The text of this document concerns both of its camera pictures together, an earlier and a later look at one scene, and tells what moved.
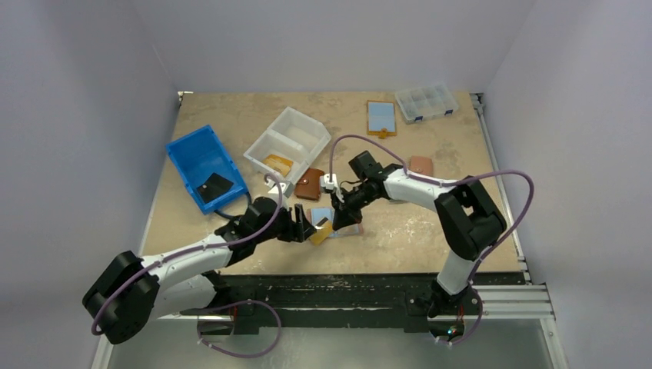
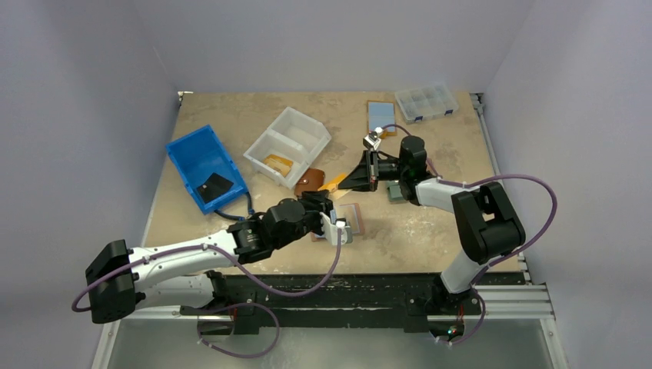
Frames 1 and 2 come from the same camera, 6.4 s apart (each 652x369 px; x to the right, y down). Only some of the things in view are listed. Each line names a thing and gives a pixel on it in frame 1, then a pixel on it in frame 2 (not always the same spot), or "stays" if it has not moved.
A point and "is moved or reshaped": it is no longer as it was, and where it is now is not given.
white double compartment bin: x=285 y=148 stays
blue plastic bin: x=207 y=170 stays
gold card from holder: x=322 y=232 is moved or reshaped
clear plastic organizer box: x=426 y=102 stays
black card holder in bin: x=214 y=187 stays
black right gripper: x=344 y=206 -> x=372 y=169
